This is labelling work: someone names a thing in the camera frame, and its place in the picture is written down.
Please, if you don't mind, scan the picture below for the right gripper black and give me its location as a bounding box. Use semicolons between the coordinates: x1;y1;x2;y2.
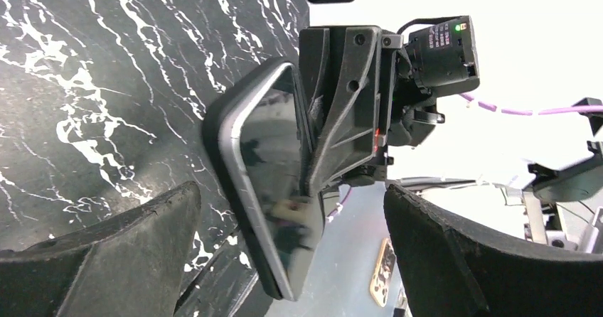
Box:
299;16;480;195

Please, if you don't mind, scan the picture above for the smartphone with silver edge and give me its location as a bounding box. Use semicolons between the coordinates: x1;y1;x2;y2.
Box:
217;63;327;301

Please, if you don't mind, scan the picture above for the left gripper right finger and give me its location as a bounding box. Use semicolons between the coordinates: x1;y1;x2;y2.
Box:
383;183;602;316

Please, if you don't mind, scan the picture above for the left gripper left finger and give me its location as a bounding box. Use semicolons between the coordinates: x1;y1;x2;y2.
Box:
1;181;201;316

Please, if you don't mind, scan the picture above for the black phone case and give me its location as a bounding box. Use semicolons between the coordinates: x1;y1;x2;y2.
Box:
202;56;312;301

